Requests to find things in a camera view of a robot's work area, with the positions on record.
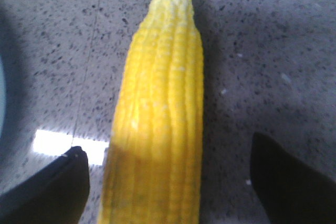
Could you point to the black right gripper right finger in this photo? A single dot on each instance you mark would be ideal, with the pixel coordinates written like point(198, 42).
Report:
point(289, 190)

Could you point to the yellow corn cob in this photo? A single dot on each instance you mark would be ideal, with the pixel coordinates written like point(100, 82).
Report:
point(154, 163)

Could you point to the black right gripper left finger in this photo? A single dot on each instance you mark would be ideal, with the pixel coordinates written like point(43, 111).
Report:
point(56, 194)

